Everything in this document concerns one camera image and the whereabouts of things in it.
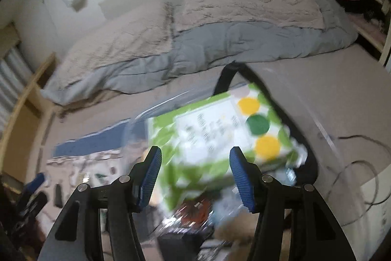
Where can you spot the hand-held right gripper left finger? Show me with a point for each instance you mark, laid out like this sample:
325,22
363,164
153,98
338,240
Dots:
151,175

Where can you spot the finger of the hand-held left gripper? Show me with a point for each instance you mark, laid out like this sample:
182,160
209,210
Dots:
34,183
34,204

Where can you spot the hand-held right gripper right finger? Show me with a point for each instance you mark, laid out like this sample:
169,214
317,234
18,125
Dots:
243,181

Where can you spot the clear plastic box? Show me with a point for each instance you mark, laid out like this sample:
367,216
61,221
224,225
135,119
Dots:
139,126

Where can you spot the green dotted tissue pack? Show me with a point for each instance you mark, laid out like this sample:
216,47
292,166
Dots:
195,132

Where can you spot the printed blanket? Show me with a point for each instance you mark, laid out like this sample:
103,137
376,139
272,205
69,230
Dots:
85,138

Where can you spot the black box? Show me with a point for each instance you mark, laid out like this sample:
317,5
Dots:
180,244

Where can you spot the beige fleece blanket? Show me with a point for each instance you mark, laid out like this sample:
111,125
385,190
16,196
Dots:
88,100

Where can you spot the white slatted panel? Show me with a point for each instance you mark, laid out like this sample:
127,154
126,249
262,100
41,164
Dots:
12,74

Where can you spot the grey duvet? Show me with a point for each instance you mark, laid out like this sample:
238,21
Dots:
244,44

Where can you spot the beige textured pillow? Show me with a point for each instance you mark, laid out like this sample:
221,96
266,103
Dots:
244,1
122,37

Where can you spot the dark clothes pile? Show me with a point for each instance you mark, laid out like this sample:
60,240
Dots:
366,8

